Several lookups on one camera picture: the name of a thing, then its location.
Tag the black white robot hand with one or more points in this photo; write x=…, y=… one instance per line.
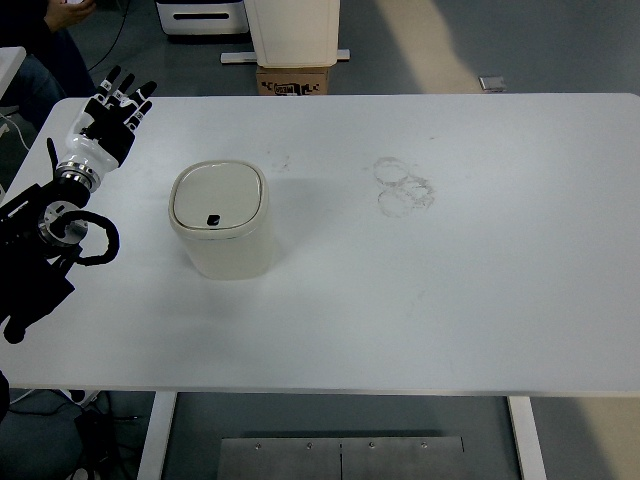
x=102, y=135

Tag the cream push-lid trash can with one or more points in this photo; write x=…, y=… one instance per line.
x=220, y=211

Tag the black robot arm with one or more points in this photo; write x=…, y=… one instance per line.
x=41, y=233

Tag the seated person in dark clothes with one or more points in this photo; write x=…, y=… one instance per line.
x=53, y=68

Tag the white appliance with dark slot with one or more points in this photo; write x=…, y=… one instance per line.
x=182, y=18

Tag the brown cardboard box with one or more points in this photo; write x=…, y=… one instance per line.
x=292, y=81

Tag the white plastic bin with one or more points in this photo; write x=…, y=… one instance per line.
x=294, y=33

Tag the white table foot bar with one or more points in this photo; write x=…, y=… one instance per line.
x=234, y=58

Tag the left white table leg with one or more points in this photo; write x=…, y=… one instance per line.
x=157, y=437

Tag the white table leg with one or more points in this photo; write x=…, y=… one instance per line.
x=530, y=459
x=157, y=437

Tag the metal floor plate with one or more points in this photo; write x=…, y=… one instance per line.
x=343, y=458

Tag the grey floor socket plate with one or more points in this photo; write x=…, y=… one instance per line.
x=492, y=83

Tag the right white table leg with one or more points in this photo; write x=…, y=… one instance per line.
x=530, y=459

